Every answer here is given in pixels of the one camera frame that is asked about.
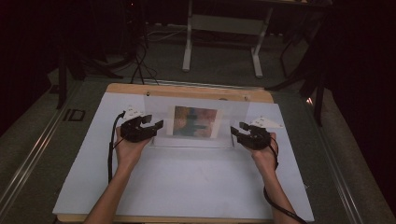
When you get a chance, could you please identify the black floor cables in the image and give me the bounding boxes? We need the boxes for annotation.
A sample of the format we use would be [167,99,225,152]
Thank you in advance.
[130,27,161,86]

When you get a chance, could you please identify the clear acrylic photo frame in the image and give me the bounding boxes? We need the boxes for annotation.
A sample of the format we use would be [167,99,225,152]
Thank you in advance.
[143,91,251,149]

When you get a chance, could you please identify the black metal stand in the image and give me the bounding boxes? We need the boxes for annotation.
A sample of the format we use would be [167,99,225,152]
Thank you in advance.
[55,46,124,110]
[264,31,329,127]

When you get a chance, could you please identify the white metal desk frame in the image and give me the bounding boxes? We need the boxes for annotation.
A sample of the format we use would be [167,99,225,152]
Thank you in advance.
[181,0,276,79]

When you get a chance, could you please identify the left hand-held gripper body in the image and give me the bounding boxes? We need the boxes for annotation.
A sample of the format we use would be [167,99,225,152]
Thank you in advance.
[120,106,152,144]

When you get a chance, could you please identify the photo card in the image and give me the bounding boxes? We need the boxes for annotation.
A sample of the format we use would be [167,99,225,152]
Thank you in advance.
[166,105,224,140]

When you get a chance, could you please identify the white table mat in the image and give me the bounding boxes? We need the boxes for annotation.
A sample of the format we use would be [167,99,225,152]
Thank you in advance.
[52,91,315,222]

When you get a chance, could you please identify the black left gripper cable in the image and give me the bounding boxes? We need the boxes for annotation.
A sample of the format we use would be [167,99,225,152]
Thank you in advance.
[106,111,126,185]

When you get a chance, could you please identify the person's right hand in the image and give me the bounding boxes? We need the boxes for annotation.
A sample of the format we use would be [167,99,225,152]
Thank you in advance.
[247,132,280,173]

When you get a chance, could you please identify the person's left hand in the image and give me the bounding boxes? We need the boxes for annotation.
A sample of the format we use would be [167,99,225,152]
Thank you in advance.
[114,125,152,172]

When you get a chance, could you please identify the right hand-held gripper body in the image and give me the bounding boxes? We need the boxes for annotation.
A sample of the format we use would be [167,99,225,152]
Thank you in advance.
[238,116,285,151]

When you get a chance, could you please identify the metal floor rail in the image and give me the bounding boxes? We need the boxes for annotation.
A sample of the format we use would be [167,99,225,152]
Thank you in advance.
[303,92,366,224]
[0,79,82,213]

